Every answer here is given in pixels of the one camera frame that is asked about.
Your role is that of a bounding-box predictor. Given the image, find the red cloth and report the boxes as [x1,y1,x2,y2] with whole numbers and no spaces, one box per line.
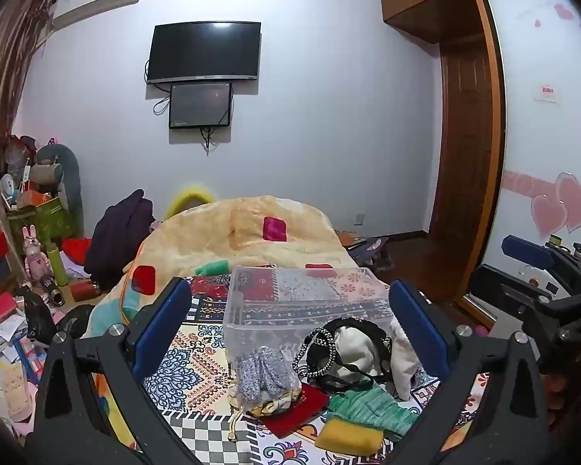
[60,237,94,265]

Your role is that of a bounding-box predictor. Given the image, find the green knitted cloth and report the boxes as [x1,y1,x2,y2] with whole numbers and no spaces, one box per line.
[326,384,420,439]

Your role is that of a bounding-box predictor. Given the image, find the black plastic bag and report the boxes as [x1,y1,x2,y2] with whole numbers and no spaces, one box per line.
[14,284,57,348]

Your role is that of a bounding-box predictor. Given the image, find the black cylinder flashlight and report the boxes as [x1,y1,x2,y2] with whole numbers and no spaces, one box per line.
[39,274,67,307]

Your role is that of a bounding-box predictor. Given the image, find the small wall monitor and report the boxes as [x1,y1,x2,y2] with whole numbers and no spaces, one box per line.
[168,82,234,130]

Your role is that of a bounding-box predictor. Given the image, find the bags on floor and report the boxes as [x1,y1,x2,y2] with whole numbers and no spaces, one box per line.
[341,235,396,273]

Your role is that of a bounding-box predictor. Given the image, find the yellow printed cloth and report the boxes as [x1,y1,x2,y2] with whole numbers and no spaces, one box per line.
[229,391,302,418]

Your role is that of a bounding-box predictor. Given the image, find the grey long plush toy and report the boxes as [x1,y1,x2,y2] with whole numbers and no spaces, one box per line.
[36,142,84,239]

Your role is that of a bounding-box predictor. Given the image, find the yellow plush pillow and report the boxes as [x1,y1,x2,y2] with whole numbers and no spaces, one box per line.
[163,183,218,220]

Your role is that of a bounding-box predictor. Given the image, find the grey knitted socks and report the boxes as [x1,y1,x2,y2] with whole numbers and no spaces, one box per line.
[234,345,302,405]

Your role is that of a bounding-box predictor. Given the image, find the yellow patchwork blanket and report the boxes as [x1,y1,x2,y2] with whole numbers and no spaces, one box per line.
[87,195,360,341]

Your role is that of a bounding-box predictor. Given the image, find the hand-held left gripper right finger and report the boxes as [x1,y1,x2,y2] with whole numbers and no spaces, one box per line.
[388,278,550,465]

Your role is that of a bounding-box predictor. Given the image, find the pink rabbit toy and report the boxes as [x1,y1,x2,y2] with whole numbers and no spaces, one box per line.
[21,225,54,284]

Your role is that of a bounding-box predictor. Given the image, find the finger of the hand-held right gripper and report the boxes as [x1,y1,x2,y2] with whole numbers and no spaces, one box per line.
[469,263,560,312]
[501,235,569,272]

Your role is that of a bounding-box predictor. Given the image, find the large wall television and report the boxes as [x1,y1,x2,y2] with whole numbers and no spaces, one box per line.
[146,21,262,85]

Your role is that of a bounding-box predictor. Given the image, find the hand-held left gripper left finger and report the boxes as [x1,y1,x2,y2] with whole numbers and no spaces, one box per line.
[26,277,193,465]

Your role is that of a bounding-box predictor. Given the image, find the patterned bedsheet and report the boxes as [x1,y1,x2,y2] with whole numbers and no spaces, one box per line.
[91,271,492,465]

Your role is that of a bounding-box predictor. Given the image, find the white heart-print wardrobe door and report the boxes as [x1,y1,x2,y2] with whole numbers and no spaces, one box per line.
[478,0,581,296]

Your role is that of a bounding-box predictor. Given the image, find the clear plastic storage box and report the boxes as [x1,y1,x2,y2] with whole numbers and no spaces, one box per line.
[223,265,394,384]

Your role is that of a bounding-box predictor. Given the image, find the green bottle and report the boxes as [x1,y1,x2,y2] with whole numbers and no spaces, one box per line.
[47,246,70,288]

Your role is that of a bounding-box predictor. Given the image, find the red velvet pouch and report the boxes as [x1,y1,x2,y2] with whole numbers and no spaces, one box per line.
[258,384,331,439]

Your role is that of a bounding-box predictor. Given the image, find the green cardboard box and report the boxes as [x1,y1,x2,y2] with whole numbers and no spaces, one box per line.
[7,196,74,253]

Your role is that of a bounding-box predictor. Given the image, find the white air conditioner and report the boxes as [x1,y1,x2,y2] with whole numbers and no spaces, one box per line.
[50,0,141,30]

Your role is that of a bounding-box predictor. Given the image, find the brown wooden door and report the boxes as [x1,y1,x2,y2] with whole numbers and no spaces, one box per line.
[427,43,495,253]

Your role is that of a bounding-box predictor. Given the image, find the dark purple clothing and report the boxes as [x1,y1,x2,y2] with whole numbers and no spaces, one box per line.
[84,189,156,292]

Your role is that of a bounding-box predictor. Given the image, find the pile of papers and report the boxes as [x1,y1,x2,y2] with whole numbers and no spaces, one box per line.
[0,312,46,439]

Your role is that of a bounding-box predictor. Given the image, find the striped brown curtain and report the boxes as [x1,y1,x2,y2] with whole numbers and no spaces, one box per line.
[0,0,58,219]

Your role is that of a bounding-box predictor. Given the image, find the white cloth bag black straps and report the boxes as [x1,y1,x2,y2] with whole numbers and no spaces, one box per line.
[292,316,419,401]

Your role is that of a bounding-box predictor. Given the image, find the wooden overhead cabinet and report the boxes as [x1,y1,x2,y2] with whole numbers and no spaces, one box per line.
[378,0,481,45]

